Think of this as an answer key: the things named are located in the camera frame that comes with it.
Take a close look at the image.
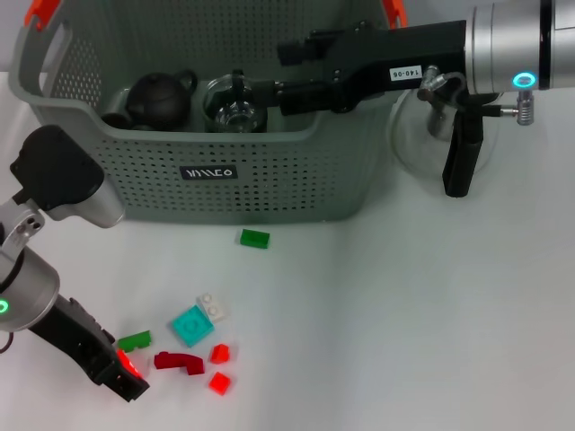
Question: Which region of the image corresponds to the long red brick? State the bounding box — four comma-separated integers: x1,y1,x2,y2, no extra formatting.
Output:
115,348,145,378

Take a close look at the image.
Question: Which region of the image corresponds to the teal square toy brick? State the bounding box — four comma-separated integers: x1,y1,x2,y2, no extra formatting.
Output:
171,304,216,347

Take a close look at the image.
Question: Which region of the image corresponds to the right gripper cable with plug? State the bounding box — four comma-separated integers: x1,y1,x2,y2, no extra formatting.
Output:
416,65,535,127

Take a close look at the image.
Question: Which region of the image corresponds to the dark red arch brick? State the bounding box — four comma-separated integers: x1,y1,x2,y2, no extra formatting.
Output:
154,351,206,376

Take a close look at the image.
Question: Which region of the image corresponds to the white toy brick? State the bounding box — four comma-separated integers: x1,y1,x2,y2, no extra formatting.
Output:
197,294,228,323

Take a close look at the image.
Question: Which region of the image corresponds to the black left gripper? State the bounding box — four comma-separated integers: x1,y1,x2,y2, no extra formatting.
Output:
29,295,151,403

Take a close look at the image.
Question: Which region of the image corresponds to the orange bin handle clip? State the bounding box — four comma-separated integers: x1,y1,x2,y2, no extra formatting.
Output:
24,0,62,31
381,0,409,31

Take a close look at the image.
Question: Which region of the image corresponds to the small red square brick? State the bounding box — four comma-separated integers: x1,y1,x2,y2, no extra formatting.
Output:
208,371,234,396

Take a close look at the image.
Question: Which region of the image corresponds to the grey perforated storage bin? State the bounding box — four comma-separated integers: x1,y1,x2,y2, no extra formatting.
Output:
8,0,410,225

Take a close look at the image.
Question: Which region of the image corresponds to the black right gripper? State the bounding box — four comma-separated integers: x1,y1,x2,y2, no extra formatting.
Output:
257,20,469,118

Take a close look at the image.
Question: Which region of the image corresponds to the dark green toy brick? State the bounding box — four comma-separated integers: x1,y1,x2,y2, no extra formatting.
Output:
117,330,153,353

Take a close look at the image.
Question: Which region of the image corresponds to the black clay teapot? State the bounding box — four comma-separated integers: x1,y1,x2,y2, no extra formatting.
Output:
124,67,199,132

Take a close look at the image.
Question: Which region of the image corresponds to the glass pitcher black lid handle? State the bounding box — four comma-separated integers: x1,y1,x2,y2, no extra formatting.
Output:
389,87,500,198

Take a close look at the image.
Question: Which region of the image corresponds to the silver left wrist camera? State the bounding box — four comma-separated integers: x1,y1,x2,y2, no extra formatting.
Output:
9,125,126,229

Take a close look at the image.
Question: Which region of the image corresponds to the bright green toy brick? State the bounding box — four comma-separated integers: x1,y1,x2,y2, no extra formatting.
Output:
240,228,272,250

